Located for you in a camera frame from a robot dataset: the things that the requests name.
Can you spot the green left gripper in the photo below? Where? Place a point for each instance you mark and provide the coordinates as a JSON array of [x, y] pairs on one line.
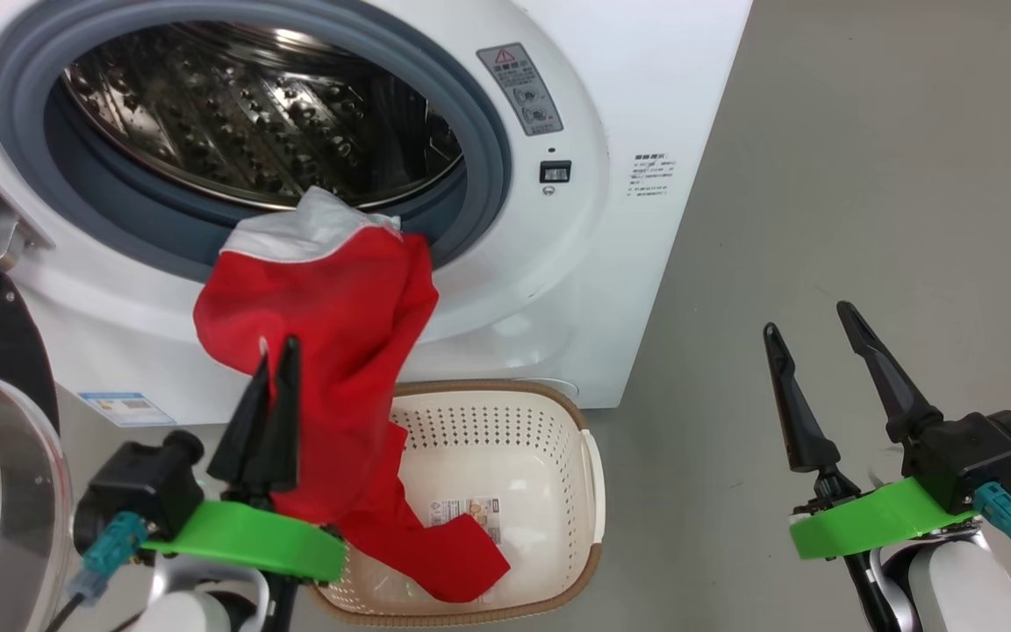
[[251, 540]]

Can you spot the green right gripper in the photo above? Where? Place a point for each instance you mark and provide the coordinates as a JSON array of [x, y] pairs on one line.
[[874, 522]]

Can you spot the red and white garment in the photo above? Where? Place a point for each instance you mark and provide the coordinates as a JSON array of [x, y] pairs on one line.
[[321, 307]]

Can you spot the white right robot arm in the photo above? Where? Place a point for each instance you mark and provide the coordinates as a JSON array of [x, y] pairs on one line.
[[953, 588]]

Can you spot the white printed product label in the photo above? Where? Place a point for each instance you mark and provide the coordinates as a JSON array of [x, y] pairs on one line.
[[470, 511]]

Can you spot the cream perforated laundry basket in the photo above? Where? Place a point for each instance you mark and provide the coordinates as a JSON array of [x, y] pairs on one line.
[[549, 456]]

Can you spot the white front-load washing machine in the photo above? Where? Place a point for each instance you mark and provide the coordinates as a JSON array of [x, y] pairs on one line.
[[558, 281]]

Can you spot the blue energy label sticker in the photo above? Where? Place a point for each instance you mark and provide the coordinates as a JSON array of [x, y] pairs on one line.
[[126, 409]]

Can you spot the grey warning sticker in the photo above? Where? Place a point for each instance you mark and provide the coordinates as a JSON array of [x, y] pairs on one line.
[[519, 88]]

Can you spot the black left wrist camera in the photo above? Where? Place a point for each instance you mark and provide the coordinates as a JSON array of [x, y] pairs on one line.
[[137, 483]]

